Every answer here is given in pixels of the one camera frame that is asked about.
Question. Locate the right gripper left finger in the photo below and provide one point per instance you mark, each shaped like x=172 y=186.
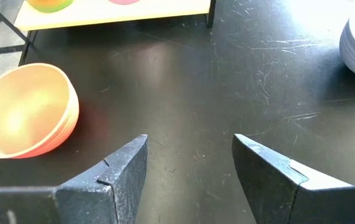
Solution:
x=102 y=193

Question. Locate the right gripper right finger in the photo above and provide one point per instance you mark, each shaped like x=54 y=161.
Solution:
x=273 y=186

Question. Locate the large red bowl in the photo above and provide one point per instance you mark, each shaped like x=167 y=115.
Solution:
x=25 y=112

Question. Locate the small green translucent bowl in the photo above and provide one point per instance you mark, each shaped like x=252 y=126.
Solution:
x=53 y=9

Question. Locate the small pink translucent bowl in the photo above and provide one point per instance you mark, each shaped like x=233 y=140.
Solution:
x=124 y=1

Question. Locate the small orange translucent bowl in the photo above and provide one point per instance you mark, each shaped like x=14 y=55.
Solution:
x=40 y=2

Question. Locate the black diagonal support strut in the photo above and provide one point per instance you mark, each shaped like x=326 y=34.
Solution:
x=6 y=21

